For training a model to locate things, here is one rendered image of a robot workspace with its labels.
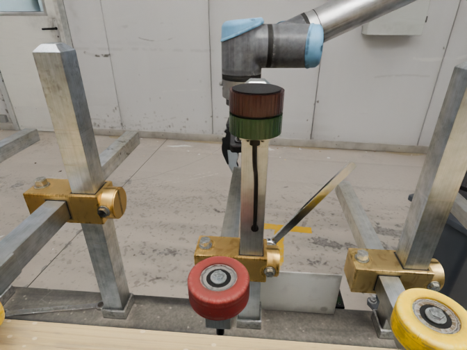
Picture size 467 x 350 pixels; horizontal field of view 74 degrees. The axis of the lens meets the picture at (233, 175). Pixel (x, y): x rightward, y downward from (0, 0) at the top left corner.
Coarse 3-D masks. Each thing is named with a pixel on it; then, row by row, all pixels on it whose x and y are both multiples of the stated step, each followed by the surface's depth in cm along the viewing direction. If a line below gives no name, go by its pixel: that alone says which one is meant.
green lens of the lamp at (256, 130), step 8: (232, 120) 34; (240, 120) 33; (248, 120) 32; (256, 120) 32; (264, 120) 32; (272, 120) 33; (280, 120) 34; (232, 128) 34; (240, 128) 33; (248, 128) 33; (256, 128) 32; (264, 128) 33; (272, 128) 33; (280, 128) 34; (240, 136) 33; (248, 136) 33; (256, 136) 33; (264, 136) 33; (272, 136) 33
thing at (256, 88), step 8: (232, 88) 33; (240, 88) 33; (248, 88) 33; (256, 88) 33; (264, 88) 33; (272, 88) 33; (280, 88) 33; (248, 144) 39; (256, 144) 35; (264, 144) 39; (256, 152) 36; (256, 160) 37; (256, 168) 38; (256, 176) 40; (256, 184) 41; (256, 192) 42; (256, 200) 43; (256, 208) 43; (256, 216) 44; (256, 224) 45
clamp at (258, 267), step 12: (216, 240) 51; (228, 240) 51; (264, 240) 51; (204, 252) 49; (216, 252) 49; (228, 252) 49; (264, 252) 49; (276, 252) 49; (252, 264) 48; (264, 264) 48; (276, 264) 48; (252, 276) 49; (264, 276) 49; (276, 276) 50
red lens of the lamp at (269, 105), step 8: (232, 96) 32; (240, 96) 31; (248, 96) 31; (256, 96) 31; (264, 96) 31; (272, 96) 31; (280, 96) 32; (232, 104) 33; (240, 104) 32; (248, 104) 31; (256, 104) 31; (264, 104) 31; (272, 104) 32; (280, 104) 32; (232, 112) 33; (240, 112) 32; (248, 112) 32; (256, 112) 32; (264, 112) 32; (272, 112) 32; (280, 112) 33
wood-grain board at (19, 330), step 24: (0, 336) 33; (24, 336) 33; (48, 336) 33; (72, 336) 33; (96, 336) 33; (120, 336) 33; (144, 336) 33; (168, 336) 33; (192, 336) 33; (216, 336) 33
